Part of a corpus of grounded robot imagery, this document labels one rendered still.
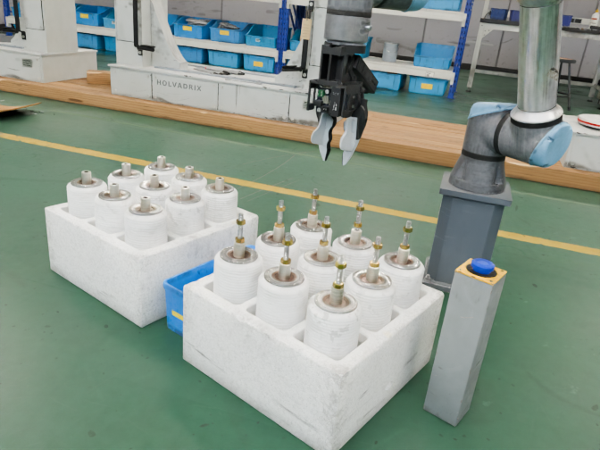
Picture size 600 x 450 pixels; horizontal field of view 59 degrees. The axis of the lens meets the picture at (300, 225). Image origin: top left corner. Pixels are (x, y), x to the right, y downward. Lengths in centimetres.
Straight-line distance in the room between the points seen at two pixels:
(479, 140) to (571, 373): 61
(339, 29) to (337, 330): 49
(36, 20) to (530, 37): 330
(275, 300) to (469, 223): 71
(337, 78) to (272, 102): 221
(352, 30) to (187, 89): 251
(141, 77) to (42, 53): 79
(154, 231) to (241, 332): 36
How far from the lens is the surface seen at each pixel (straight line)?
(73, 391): 114
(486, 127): 145
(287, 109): 310
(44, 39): 403
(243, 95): 320
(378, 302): 98
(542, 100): 135
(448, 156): 290
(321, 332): 91
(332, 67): 91
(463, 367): 104
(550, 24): 130
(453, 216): 150
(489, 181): 148
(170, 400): 109
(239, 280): 102
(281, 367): 96
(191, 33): 633
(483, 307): 98
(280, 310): 96
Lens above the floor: 72
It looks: 23 degrees down
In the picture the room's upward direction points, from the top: 6 degrees clockwise
